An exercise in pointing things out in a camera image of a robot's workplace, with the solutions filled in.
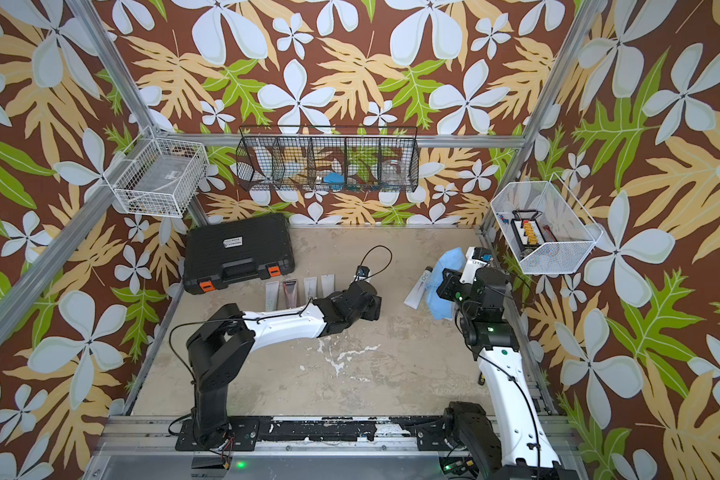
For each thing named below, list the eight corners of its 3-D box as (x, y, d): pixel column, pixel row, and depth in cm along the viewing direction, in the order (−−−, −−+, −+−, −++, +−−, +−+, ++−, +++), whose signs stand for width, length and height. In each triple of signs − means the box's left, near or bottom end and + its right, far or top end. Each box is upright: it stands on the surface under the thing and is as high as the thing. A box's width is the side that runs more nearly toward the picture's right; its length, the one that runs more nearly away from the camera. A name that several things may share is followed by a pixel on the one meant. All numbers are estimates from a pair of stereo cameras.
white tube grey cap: (404, 303, 100) (405, 299, 98) (425, 269, 110) (426, 264, 107) (416, 310, 99) (417, 305, 97) (436, 274, 108) (437, 269, 106)
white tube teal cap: (266, 312, 98) (264, 308, 96) (267, 285, 104) (265, 282, 103) (278, 310, 98) (277, 307, 97) (278, 284, 105) (277, 280, 103)
